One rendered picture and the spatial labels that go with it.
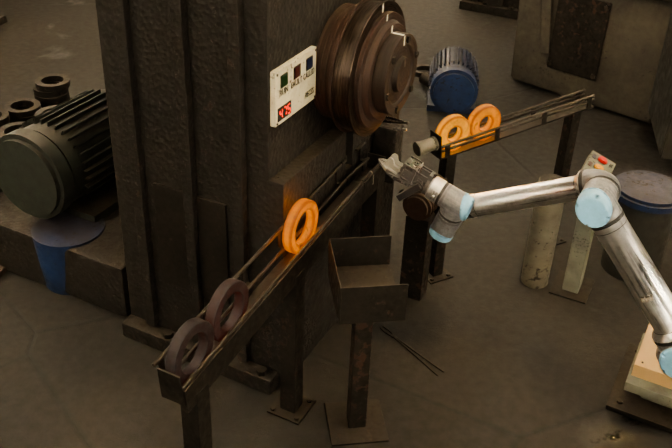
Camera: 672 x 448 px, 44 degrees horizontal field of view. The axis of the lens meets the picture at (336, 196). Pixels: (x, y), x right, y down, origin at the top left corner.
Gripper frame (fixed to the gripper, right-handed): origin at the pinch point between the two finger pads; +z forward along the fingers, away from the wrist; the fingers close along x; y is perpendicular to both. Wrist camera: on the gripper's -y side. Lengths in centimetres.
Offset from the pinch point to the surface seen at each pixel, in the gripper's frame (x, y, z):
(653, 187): -94, -3, -94
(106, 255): 43, -78, 78
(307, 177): 34.3, 3.1, 13.5
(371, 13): 10, 55, 21
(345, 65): 23, 41, 18
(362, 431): 56, -63, -45
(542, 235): -56, -28, -65
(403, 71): 2.8, 38.5, 5.1
